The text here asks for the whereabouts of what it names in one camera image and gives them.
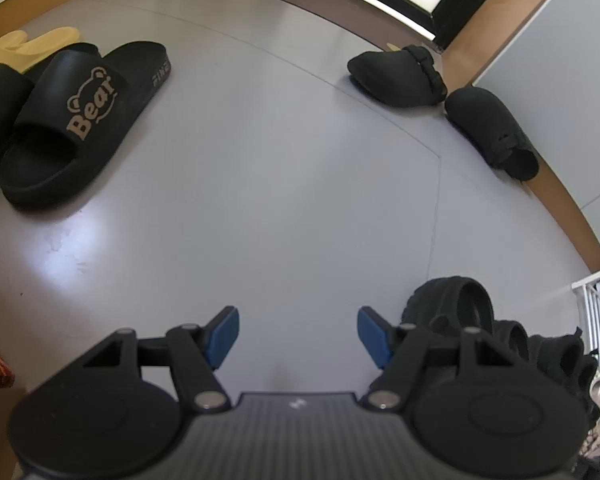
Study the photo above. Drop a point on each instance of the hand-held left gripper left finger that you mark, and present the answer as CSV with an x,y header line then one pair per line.
x,y
222,335

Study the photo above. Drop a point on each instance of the black-framed glass door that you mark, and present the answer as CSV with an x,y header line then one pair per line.
x,y
455,15

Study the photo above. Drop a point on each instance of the black chunky rubber clog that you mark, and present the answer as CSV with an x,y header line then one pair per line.
x,y
445,300
512,340

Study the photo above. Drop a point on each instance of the brown doormat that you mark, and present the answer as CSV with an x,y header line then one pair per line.
x,y
330,0

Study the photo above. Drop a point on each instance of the black lace-up sneaker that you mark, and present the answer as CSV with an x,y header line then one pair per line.
x,y
560,365

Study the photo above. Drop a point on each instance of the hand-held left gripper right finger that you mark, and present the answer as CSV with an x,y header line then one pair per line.
x,y
375,335

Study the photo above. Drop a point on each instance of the white shoe rack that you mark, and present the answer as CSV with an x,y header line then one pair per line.
x,y
587,305

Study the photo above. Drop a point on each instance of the black bear-print slide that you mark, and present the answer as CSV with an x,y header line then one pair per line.
x,y
55,85

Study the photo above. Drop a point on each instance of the black buckle clog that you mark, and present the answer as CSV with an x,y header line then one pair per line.
x,y
395,77
490,125

